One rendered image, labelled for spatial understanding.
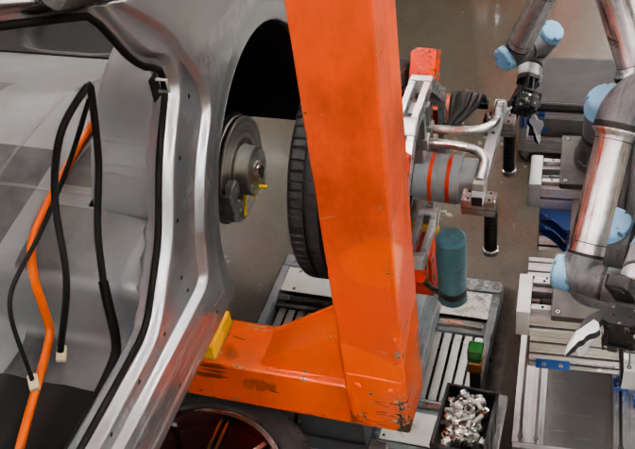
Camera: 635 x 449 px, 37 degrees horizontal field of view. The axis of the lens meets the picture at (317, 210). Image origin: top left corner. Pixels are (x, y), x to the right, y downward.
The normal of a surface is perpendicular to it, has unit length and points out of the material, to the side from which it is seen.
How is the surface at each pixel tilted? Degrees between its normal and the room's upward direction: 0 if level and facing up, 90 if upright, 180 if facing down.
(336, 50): 90
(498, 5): 0
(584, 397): 0
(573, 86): 0
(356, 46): 90
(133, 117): 43
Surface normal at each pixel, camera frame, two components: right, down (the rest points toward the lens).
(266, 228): -0.12, -0.74
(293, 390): -0.29, 0.67
